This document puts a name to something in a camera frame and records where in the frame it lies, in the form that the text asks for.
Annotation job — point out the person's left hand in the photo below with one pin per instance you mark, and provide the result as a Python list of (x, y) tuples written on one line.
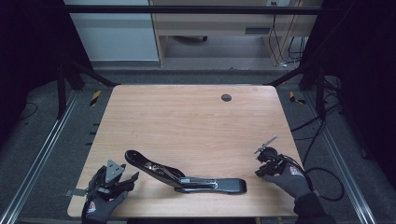
[(99, 208)]

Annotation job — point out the black diagonal frame brace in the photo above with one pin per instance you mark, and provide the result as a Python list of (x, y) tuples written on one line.
[(288, 77), (93, 74)]

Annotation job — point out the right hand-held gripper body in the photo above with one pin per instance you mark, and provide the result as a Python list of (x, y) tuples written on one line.
[(271, 154)]

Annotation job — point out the person's right hand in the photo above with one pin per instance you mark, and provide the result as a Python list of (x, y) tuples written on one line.
[(292, 180)]

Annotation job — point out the black frame crossbar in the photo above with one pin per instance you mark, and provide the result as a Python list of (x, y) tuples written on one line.
[(186, 9)]

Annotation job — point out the grey tape tab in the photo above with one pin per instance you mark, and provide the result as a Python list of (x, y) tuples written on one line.
[(317, 193), (74, 192)]

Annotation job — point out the dark curtain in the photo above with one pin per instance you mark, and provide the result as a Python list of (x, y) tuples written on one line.
[(28, 46), (367, 62)]

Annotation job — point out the black frame post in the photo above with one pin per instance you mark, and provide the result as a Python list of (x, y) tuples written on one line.
[(61, 93), (320, 93)]

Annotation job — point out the black stapler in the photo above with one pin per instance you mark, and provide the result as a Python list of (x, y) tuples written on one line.
[(199, 183)]

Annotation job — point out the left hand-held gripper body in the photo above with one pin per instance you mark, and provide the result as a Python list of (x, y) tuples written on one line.
[(113, 171)]

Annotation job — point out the aluminium floor rail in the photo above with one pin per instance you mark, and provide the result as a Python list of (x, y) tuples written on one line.
[(342, 161), (40, 155)]

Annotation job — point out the light wooden desk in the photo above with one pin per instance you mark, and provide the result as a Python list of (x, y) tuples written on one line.
[(218, 23)]

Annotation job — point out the white cabinet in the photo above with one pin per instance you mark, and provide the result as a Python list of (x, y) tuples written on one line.
[(115, 34)]

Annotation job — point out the dark round table grommet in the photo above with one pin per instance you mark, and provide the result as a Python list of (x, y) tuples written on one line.
[(226, 97)]

